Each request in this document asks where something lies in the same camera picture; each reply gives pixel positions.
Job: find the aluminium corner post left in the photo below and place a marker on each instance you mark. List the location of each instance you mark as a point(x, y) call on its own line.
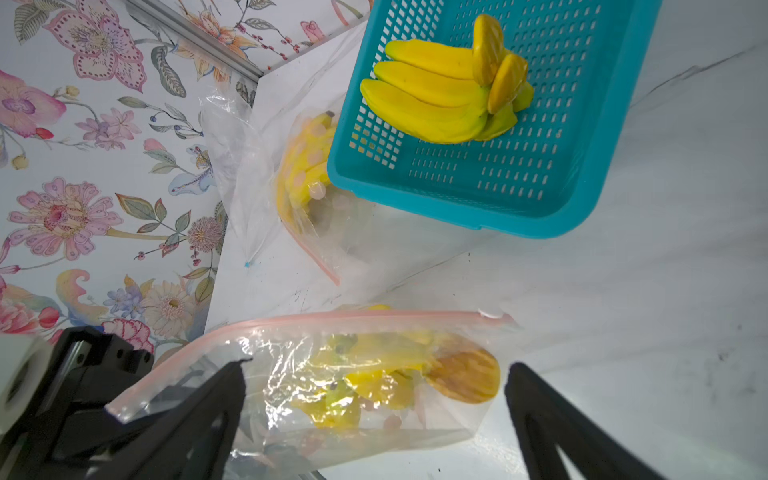
point(216, 49)

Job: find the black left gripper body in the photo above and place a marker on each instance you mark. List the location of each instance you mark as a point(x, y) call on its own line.
point(66, 431)

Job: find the yellow banana bunch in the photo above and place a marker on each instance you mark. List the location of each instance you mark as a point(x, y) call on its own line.
point(303, 176)
point(449, 95)

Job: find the pink dotted zip bag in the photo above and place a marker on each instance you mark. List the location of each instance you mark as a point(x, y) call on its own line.
point(272, 441)

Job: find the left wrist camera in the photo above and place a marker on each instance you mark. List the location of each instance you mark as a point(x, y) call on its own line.
point(24, 362)

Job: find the clear zip-top bag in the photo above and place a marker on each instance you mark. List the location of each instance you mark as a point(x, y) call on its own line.
point(246, 140)

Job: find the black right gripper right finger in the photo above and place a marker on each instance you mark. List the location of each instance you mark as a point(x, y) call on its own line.
point(548, 427)

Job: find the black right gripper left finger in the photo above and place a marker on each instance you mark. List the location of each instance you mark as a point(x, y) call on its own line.
point(190, 441)

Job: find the teal plastic basket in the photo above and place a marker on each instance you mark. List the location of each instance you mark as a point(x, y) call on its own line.
point(542, 178)

